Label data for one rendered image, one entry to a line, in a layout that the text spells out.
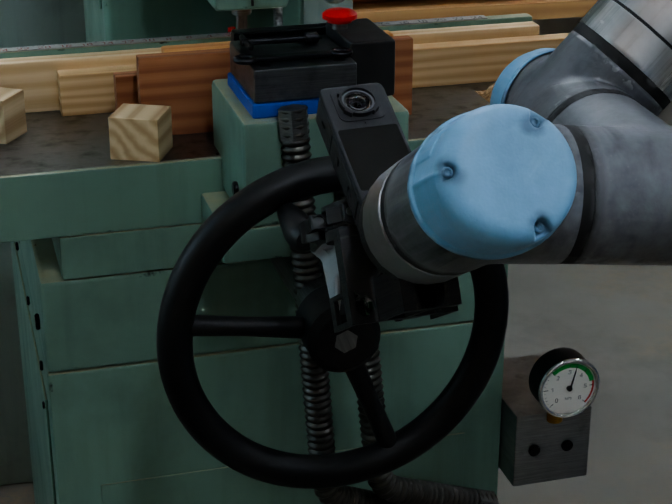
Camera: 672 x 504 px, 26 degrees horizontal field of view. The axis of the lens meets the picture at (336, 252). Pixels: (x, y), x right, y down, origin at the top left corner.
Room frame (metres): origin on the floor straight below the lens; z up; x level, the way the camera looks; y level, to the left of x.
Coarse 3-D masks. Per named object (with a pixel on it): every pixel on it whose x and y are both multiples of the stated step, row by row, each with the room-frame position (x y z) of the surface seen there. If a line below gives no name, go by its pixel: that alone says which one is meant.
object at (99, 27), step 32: (96, 0) 1.56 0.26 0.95; (128, 0) 1.52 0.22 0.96; (160, 0) 1.53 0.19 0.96; (192, 0) 1.54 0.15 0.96; (288, 0) 1.57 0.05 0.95; (96, 32) 1.60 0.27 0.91; (128, 32) 1.52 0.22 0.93; (160, 32) 1.53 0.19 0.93; (192, 32) 1.54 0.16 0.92; (224, 32) 1.55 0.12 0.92
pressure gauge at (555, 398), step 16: (560, 352) 1.24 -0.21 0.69; (576, 352) 1.24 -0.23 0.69; (544, 368) 1.22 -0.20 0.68; (560, 368) 1.22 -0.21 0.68; (592, 368) 1.23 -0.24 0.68; (544, 384) 1.21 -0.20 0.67; (560, 384) 1.22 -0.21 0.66; (576, 384) 1.23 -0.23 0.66; (592, 384) 1.23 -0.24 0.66; (544, 400) 1.22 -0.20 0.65; (560, 400) 1.22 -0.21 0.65; (576, 400) 1.23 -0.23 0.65; (592, 400) 1.23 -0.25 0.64; (560, 416) 1.22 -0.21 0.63
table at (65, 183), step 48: (432, 96) 1.38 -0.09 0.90; (480, 96) 1.38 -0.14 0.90; (0, 144) 1.23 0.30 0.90; (48, 144) 1.23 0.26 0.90; (96, 144) 1.23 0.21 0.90; (192, 144) 1.23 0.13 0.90; (0, 192) 1.15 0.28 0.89; (48, 192) 1.16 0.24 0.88; (96, 192) 1.17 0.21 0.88; (144, 192) 1.18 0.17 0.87; (192, 192) 1.19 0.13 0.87; (0, 240) 1.15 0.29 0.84; (240, 240) 1.10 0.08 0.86
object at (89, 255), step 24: (72, 240) 1.16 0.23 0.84; (96, 240) 1.17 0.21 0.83; (120, 240) 1.17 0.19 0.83; (144, 240) 1.18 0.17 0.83; (168, 240) 1.18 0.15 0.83; (72, 264) 1.16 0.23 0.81; (96, 264) 1.17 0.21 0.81; (120, 264) 1.17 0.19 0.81; (144, 264) 1.18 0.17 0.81; (168, 264) 1.18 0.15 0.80
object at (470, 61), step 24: (432, 48) 1.41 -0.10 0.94; (456, 48) 1.42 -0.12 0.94; (480, 48) 1.43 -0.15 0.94; (504, 48) 1.43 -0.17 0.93; (528, 48) 1.44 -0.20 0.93; (72, 72) 1.33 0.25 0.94; (96, 72) 1.33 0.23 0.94; (432, 72) 1.41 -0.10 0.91; (456, 72) 1.42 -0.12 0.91; (480, 72) 1.43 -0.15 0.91; (72, 96) 1.32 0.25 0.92; (96, 96) 1.32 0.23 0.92
